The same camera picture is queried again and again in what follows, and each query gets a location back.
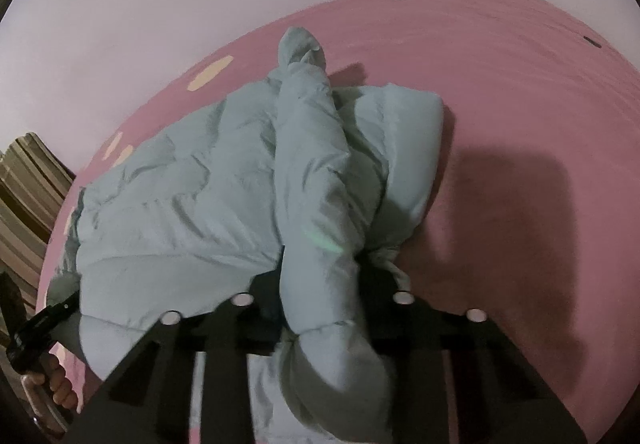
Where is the striped headboard cover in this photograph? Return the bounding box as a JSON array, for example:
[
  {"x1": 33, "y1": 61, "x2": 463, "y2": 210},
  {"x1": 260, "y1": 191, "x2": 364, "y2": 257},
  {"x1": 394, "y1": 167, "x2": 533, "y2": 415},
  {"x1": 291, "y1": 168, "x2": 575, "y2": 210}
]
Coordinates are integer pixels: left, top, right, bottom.
[{"x1": 0, "y1": 131, "x2": 77, "y2": 310}]

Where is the light blue puffer jacket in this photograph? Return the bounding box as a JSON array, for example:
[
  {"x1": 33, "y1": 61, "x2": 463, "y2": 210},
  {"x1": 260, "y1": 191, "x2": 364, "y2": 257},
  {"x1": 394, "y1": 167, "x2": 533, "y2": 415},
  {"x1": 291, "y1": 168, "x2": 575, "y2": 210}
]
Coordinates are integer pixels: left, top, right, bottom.
[{"x1": 47, "y1": 26, "x2": 446, "y2": 444}]

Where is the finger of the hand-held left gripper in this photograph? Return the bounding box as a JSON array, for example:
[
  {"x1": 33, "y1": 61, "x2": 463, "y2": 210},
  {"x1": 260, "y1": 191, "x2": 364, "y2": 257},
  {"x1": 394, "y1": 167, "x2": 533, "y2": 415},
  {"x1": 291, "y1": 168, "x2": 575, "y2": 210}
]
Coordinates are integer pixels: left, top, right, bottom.
[{"x1": 29, "y1": 291, "x2": 82, "y2": 332}]

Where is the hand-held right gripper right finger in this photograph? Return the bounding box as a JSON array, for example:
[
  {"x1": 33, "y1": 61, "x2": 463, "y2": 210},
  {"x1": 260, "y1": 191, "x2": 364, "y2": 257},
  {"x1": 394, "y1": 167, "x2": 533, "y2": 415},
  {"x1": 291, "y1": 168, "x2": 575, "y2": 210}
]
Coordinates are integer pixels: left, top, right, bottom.
[{"x1": 357, "y1": 261, "x2": 589, "y2": 444}]

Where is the person's left hand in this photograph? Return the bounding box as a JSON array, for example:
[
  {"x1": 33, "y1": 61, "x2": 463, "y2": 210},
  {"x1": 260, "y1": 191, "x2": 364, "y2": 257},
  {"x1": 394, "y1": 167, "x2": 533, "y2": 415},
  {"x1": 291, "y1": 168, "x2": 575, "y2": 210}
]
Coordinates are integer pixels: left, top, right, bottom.
[{"x1": 21, "y1": 353, "x2": 82, "y2": 421}]

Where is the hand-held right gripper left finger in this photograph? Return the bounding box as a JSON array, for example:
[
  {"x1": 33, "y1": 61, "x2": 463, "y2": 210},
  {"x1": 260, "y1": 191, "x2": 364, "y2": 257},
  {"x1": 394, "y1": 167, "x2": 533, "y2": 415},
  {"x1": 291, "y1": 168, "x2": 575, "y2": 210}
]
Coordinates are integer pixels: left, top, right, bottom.
[{"x1": 64, "y1": 269, "x2": 286, "y2": 444}]

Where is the bed with pink dotted sheet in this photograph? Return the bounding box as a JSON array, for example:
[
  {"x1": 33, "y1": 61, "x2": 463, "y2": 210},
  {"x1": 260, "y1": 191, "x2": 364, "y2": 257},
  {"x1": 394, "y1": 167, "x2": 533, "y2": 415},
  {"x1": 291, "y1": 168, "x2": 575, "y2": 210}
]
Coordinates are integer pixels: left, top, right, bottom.
[{"x1": 37, "y1": 0, "x2": 640, "y2": 444}]

